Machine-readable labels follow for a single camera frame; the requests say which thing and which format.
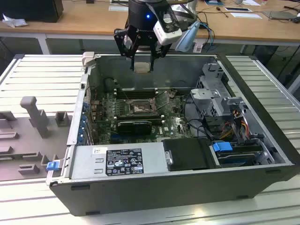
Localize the grey metal disk bay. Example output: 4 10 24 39
189 62 249 119

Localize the black round fan part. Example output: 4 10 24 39
104 78 118 92

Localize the CPU socket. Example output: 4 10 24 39
126 98 157 116

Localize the grey power supply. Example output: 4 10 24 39
69 144 169 180

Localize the square silver CPU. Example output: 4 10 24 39
135 62 151 74

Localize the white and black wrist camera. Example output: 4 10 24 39
153 6 183 45

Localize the green motherboard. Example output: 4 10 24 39
90 90 196 145

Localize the black RAM stick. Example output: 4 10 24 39
116 113 160 119
116 89 157 95

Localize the black graphics card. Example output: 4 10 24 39
116 120 152 136

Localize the wooden desk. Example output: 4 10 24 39
0 0 300 47

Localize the white flat plate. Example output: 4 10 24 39
108 5 129 12

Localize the blue disk carrier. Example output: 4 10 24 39
211 140 233 153

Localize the blue case latch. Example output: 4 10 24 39
46 161 59 172

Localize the grey laptop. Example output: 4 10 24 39
262 10 298 21

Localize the grey parts rack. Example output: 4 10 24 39
0 96 74 181

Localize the crumpled white paper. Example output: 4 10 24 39
1 13 29 28

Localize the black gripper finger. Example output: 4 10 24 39
150 38 173 72
113 28 139 71

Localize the yellow red wire bundle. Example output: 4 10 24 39
221 111 250 139

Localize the black plastic shroud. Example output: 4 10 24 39
161 138 216 172

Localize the white framed tablet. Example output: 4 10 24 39
224 7 253 13

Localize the white paper sheet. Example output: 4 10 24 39
230 11 263 20

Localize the black wire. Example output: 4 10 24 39
183 93 213 139

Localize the black open PC case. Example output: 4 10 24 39
45 52 300 218

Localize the blue cable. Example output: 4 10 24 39
198 22 216 45

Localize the black box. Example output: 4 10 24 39
0 0 64 23

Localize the metal socket cover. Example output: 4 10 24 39
154 92 170 111

